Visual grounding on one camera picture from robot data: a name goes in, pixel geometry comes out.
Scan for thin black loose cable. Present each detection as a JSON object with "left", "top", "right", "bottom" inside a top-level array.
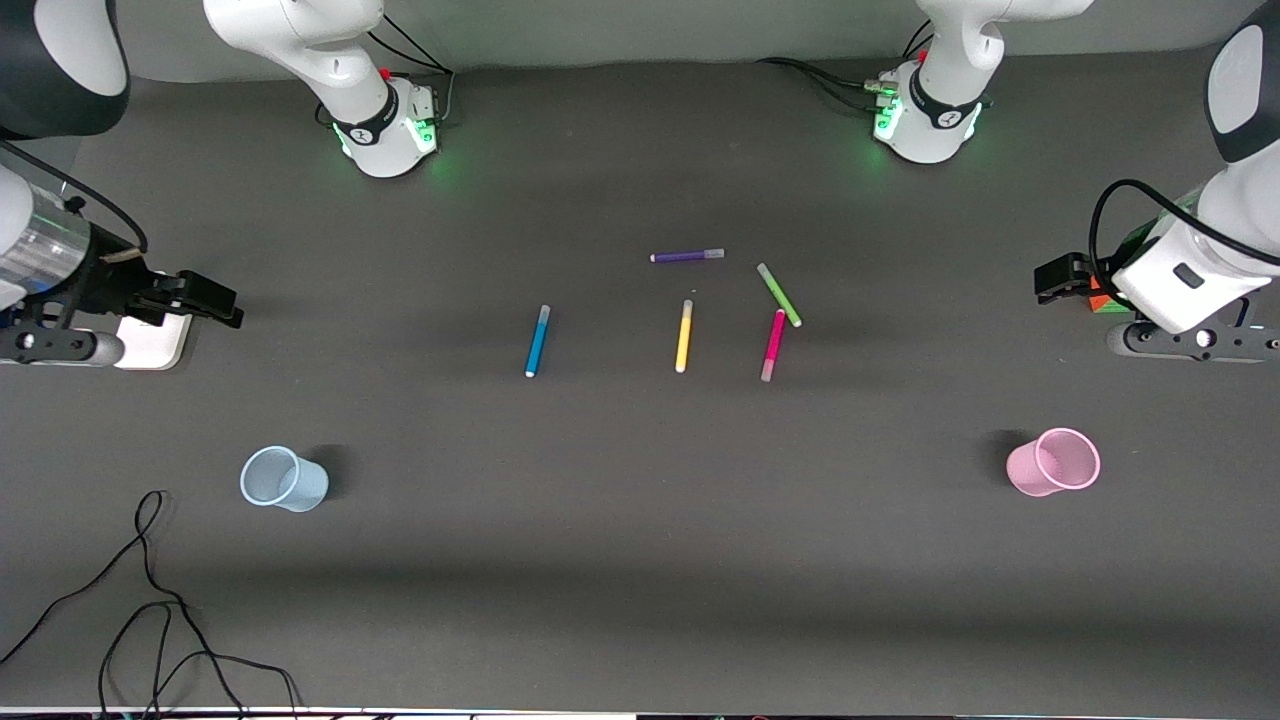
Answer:
[{"left": 0, "top": 490, "right": 301, "bottom": 717}]

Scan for green marker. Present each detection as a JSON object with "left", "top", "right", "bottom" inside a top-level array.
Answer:
[{"left": 756, "top": 263, "right": 803, "bottom": 329}]

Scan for black arm base cables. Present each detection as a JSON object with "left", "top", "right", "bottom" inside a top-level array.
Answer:
[
  {"left": 757, "top": 20, "right": 936, "bottom": 113},
  {"left": 318, "top": 15, "right": 457, "bottom": 129}
]

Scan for black right arm base cables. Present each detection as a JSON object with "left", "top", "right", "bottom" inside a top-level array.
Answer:
[{"left": 318, "top": 15, "right": 457, "bottom": 129}]

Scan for pink marker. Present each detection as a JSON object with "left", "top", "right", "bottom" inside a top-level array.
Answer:
[{"left": 760, "top": 309, "right": 788, "bottom": 383}]

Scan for black left arm base cables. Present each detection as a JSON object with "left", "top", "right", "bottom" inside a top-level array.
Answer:
[{"left": 757, "top": 20, "right": 936, "bottom": 113}]

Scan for pink cup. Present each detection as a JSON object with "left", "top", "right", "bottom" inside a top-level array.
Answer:
[{"left": 1006, "top": 427, "right": 1102, "bottom": 498}]

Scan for light blue cup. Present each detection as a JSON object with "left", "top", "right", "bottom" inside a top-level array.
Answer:
[{"left": 240, "top": 446, "right": 330, "bottom": 513}]

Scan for white stand with flat base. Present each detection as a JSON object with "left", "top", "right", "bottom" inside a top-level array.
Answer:
[{"left": 115, "top": 313, "right": 193, "bottom": 371}]

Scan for blue marker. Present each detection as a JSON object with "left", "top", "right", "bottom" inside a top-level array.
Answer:
[{"left": 525, "top": 305, "right": 552, "bottom": 379}]

